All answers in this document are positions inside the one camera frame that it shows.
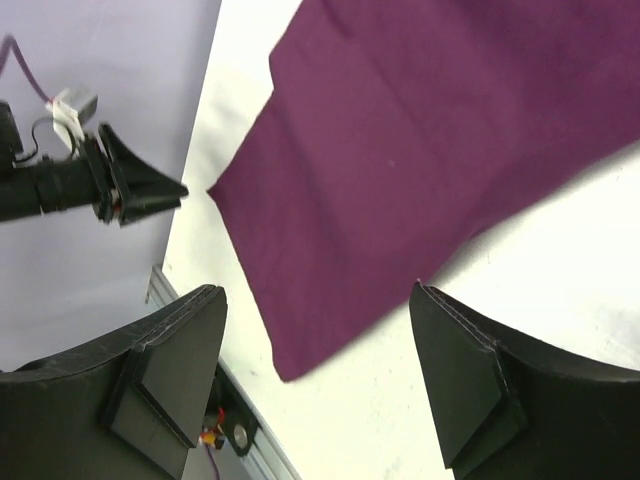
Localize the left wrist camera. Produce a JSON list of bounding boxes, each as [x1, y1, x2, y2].
[[45, 87, 98, 150]]

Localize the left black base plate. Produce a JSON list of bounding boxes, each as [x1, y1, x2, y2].
[[199, 366, 259, 457]]

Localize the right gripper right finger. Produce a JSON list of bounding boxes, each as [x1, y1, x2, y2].
[[409, 284, 639, 479]]

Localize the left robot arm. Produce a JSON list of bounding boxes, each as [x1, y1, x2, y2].
[[1, 101, 189, 226]]

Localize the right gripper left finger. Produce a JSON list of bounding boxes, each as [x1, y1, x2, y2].
[[1, 285, 227, 479]]

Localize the purple cloth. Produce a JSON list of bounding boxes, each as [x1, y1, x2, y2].
[[209, 1, 639, 382]]

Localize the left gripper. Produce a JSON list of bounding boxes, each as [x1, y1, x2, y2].
[[82, 123, 189, 226]]

